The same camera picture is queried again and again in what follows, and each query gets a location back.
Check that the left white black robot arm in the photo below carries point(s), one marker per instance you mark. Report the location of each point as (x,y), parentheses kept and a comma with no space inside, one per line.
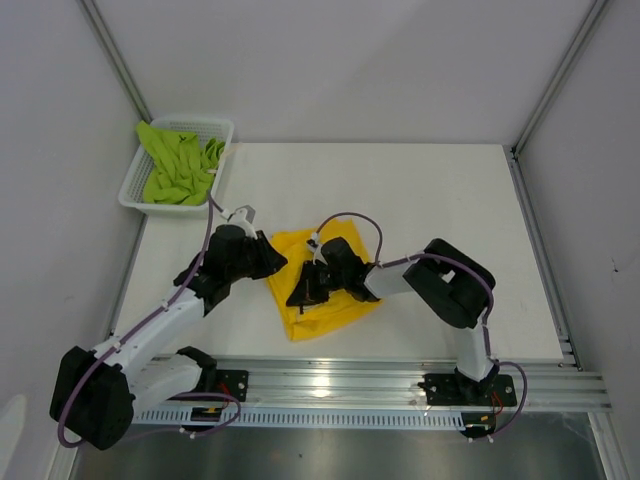
(99,391)

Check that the white plastic mesh basket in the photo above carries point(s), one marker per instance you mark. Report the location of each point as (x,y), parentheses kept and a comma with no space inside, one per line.
(206,126)

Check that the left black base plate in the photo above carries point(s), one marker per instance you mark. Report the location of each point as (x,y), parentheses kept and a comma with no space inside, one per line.
(233,382)

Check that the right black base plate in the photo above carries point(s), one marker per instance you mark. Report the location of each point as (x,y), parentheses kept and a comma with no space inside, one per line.
(453,389)

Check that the aluminium corner post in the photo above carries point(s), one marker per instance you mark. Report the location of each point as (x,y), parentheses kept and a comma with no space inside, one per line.
(568,61)
(111,51)

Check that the yellow fabric shorts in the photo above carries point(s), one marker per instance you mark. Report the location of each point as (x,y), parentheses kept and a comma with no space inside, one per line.
(307,323)

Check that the left aluminium corner post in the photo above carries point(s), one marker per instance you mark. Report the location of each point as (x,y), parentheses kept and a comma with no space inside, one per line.
(111,51)

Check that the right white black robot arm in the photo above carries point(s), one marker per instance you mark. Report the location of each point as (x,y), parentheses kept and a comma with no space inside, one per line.
(456,288)

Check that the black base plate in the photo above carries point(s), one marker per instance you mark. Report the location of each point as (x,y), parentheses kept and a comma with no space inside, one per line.
(233,382)
(453,389)

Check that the aluminium mounting rail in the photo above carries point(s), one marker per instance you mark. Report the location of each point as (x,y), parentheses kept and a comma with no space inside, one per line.
(325,383)

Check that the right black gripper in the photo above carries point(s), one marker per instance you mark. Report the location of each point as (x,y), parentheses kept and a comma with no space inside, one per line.
(306,290)

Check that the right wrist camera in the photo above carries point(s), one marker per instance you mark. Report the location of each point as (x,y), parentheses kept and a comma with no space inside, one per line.
(315,247)

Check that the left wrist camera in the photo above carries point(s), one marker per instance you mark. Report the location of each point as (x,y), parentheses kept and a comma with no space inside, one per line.
(243,217)

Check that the right aluminium corner post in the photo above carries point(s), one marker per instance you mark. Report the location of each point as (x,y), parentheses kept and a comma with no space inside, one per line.
(568,61)

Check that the white slotted cable duct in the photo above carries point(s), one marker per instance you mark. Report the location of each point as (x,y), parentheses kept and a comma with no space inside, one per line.
(413,419)

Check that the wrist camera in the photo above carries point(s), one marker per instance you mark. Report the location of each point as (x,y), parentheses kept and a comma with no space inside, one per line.
(243,217)
(315,247)

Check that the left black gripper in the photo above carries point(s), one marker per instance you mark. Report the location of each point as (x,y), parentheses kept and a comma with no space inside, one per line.
(270,260)

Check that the green fabric shorts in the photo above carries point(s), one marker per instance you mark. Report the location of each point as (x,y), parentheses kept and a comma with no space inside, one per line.
(183,172)

